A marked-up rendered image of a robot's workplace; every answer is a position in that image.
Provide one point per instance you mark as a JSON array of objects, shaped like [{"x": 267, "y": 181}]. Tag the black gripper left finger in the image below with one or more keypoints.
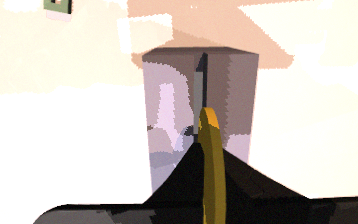
[{"x": 179, "y": 200}]

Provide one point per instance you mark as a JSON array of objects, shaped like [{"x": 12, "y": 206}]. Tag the gold coin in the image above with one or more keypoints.
[{"x": 214, "y": 170}]

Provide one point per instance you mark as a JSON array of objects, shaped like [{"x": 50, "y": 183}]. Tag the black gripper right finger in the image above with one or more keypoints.
[{"x": 254, "y": 198}]

